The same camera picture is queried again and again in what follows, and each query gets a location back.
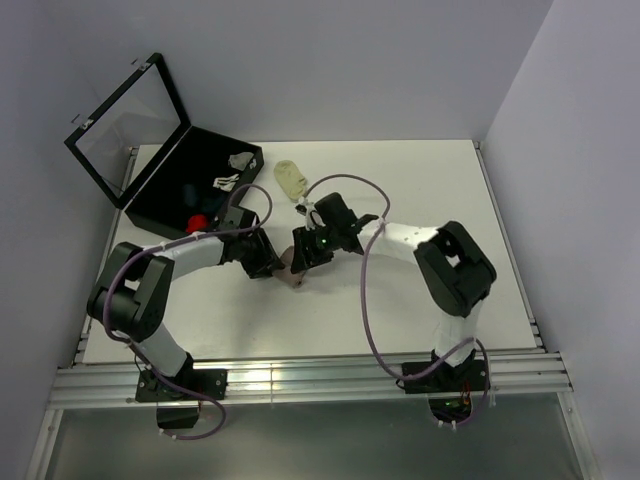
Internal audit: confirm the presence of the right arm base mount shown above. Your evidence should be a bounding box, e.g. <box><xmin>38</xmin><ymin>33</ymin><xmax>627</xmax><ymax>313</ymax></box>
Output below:
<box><xmin>395</xmin><ymin>359</ymin><xmax>491</xmax><ymax>426</ymax></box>

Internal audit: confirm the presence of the dark blue sock in box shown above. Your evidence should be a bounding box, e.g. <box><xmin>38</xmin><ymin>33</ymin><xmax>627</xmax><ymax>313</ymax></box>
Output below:
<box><xmin>200</xmin><ymin>195</ymin><xmax>227</xmax><ymax>217</ymax></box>

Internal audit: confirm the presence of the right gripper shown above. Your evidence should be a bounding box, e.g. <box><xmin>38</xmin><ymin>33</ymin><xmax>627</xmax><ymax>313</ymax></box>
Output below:
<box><xmin>290</xmin><ymin>224</ymin><xmax>340</xmax><ymax>274</ymax></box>

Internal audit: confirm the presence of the white patterned sock in box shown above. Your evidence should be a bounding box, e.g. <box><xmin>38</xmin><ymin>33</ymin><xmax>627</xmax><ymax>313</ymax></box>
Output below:
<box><xmin>212</xmin><ymin>173</ymin><xmax>240</xmax><ymax>192</ymax></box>

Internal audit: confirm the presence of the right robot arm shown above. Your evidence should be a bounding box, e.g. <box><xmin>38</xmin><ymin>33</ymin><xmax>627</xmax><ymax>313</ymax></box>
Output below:
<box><xmin>291</xmin><ymin>192</ymin><xmax>497</xmax><ymax>390</ymax></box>

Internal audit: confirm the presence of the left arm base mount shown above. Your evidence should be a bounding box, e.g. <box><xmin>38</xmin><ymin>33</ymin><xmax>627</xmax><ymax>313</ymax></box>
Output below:
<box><xmin>134</xmin><ymin>369</ymin><xmax>228</xmax><ymax>441</ymax></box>

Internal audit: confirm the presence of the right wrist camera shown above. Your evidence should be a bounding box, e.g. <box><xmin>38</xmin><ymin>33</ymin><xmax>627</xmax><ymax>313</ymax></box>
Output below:
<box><xmin>295</xmin><ymin>197</ymin><xmax>324</xmax><ymax>230</ymax></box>

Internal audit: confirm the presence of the aluminium front rail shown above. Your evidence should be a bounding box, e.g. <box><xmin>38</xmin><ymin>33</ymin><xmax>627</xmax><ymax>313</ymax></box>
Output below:
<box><xmin>47</xmin><ymin>352</ymin><xmax>573</xmax><ymax>410</ymax></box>

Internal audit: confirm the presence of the taupe sock red striped cuff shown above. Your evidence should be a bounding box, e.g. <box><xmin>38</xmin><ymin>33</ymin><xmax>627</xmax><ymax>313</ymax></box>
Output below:
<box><xmin>272</xmin><ymin>246</ymin><xmax>305</xmax><ymax>289</ymax></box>

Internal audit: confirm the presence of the beige red reindeer sock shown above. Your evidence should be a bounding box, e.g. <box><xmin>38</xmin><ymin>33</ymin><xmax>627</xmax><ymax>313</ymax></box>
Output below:
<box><xmin>186</xmin><ymin>214</ymin><xmax>209</xmax><ymax>234</ymax></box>

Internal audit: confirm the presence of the black display box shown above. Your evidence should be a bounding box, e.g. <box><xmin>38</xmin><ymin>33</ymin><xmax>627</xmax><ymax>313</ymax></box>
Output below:
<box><xmin>64</xmin><ymin>53</ymin><xmax>264</xmax><ymax>239</ymax></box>

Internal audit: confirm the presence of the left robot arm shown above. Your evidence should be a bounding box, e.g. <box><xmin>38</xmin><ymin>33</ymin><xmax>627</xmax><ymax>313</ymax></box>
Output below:
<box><xmin>87</xmin><ymin>207</ymin><xmax>285</xmax><ymax>399</ymax></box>

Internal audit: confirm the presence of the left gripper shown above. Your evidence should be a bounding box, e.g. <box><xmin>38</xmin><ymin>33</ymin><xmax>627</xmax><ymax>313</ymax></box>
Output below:
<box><xmin>237</xmin><ymin>228</ymin><xmax>283</xmax><ymax>279</ymax></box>

